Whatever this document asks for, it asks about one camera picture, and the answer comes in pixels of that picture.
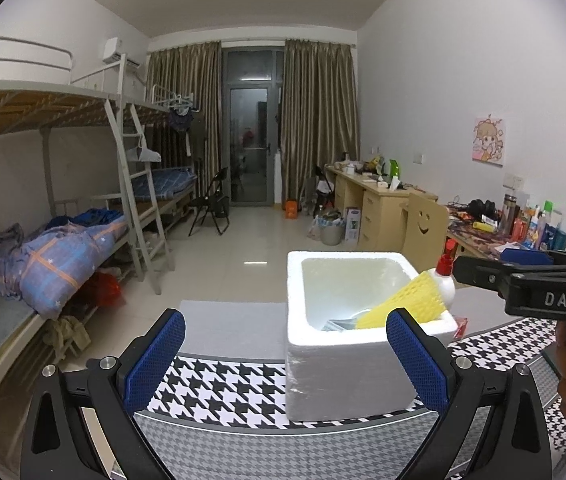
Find blue toiletry bottle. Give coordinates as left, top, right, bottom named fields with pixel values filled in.
left=540, top=225, right=566, bottom=251

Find blue checked bedding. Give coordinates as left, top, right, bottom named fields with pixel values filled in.
left=130, top=167, right=199, bottom=200

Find white foam box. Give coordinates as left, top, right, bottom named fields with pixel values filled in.
left=285, top=250, right=459, bottom=423

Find brown curtain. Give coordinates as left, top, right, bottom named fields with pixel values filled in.
left=147, top=41, right=224, bottom=211
left=283, top=39, right=361, bottom=211

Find wooden smiley chair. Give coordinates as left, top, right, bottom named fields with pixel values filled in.
left=402, top=191, right=449, bottom=256

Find cartoon wall poster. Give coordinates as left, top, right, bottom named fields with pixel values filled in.
left=472, top=116, right=506, bottom=167

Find white bed ladder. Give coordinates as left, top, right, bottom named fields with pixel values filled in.
left=104, top=97, right=176, bottom=296

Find black folding chair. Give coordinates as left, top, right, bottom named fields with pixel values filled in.
left=313, top=166, right=336, bottom=216
left=188, top=166, right=231, bottom=237

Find grey trash bin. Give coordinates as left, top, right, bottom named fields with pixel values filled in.
left=319, top=215, right=344, bottom=246

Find black headphones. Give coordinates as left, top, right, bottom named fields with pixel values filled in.
left=467, top=199, right=499, bottom=221

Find hanging dark clothes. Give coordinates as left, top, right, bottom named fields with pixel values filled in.
left=168, top=107, right=195, bottom=135

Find white lotion bottle red pump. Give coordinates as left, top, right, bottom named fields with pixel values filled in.
left=422, top=254, right=456, bottom=308

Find wooden desk with printed mat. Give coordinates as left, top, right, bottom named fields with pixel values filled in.
left=443, top=205, right=566, bottom=271

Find black white houndstooth mat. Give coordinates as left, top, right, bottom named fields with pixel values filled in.
left=128, top=317, right=566, bottom=480

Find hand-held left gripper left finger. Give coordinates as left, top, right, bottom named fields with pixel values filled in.
left=19, top=307, right=186, bottom=480

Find yellow foam net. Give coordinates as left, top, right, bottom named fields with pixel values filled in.
left=354, top=271, right=451, bottom=331

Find long wooden desk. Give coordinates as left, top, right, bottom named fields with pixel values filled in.
left=324, top=164, right=439, bottom=248

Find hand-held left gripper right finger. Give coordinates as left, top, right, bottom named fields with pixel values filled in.
left=385, top=307, right=556, bottom=480

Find olive cloth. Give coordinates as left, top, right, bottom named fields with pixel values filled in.
left=43, top=314, right=91, bottom=361

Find dark thermos flask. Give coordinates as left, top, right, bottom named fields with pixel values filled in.
left=500, top=192, right=516, bottom=233

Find red plastic bag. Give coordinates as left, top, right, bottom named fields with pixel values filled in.
left=83, top=271, right=126, bottom=308

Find white blue carton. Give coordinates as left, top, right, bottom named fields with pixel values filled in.
left=344, top=206, right=362, bottom=243

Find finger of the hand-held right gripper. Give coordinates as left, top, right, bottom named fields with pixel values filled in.
left=452, top=255, right=519, bottom=302
left=500, top=247, right=566, bottom=273

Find white air conditioner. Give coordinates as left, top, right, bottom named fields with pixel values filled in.
left=103, top=37, right=141, bottom=66

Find blue plaid quilt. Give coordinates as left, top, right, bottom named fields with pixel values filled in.
left=0, top=212, right=131, bottom=318

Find glass balcony door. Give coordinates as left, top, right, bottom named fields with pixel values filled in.
left=222, top=46, right=286, bottom=207

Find white metal bunk bed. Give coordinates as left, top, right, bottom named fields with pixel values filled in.
left=0, top=35, right=174, bottom=461
left=145, top=82, right=209, bottom=231

